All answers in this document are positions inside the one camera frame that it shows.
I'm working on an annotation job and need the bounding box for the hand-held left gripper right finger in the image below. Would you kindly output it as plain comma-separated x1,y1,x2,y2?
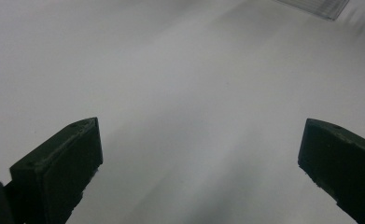
297,118,365,224

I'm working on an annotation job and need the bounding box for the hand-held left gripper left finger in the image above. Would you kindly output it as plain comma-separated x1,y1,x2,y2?
9,117,104,224

